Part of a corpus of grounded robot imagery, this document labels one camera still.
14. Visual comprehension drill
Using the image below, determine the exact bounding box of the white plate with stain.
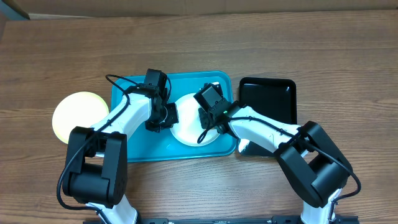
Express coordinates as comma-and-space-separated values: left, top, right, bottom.
171, 93, 220, 147

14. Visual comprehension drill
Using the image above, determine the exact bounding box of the yellow plate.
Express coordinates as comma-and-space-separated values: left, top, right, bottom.
52, 91, 109, 144

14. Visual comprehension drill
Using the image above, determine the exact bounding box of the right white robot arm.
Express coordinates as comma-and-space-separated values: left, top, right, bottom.
199, 103, 353, 223

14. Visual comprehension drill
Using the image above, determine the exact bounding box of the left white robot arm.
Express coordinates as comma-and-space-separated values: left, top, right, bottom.
57, 83, 177, 223

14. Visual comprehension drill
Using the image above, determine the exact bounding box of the teal plastic tray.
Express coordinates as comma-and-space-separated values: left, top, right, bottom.
127, 71, 237, 162

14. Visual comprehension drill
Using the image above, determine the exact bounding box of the black plastic tray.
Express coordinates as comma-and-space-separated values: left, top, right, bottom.
238, 77, 298, 157

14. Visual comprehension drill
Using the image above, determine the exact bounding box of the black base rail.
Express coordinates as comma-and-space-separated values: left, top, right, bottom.
82, 215, 360, 224

